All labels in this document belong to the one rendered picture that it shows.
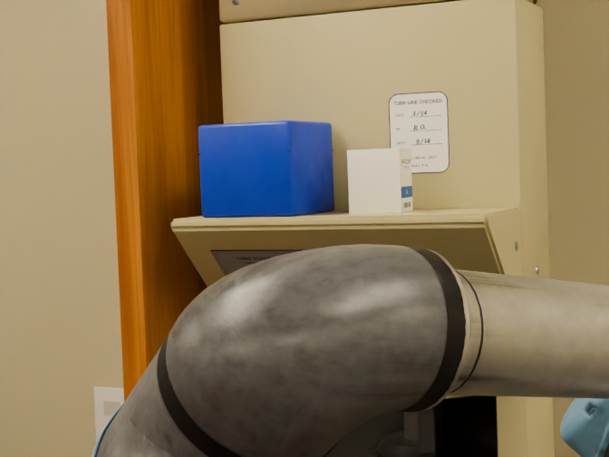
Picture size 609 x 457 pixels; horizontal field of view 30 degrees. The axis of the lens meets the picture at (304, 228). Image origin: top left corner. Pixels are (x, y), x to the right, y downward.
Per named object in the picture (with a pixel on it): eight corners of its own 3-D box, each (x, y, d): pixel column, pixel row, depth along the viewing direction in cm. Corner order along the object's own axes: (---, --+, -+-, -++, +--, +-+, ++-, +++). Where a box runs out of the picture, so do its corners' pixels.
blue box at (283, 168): (248, 212, 119) (245, 127, 119) (335, 211, 115) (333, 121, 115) (200, 218, 110) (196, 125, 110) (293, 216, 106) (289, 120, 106)
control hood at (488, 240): (228, 306, 122) (224, 213, 122) (526, 312, 108) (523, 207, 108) (171, 320, 112) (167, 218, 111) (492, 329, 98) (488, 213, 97)
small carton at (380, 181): (362, 211, 111) (360, 150, 111) (412, 210, 109) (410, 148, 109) (348, 214, 106) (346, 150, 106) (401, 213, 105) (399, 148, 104)
